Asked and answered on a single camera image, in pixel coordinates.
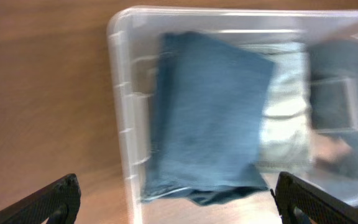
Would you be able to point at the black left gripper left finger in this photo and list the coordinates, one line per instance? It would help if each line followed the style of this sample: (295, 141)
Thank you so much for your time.
(58, 202)

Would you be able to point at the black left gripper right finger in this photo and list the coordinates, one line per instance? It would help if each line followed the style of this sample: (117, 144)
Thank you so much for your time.
(300, 202)

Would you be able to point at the dark blue jeans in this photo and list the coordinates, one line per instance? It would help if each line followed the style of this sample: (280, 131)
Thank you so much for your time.
(207, 110)

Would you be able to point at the light blue folded jeans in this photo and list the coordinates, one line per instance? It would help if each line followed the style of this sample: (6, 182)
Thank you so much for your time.
(285, 128)

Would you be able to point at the clear plastic storage bin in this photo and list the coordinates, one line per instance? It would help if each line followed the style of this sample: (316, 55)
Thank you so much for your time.
(134, 36)

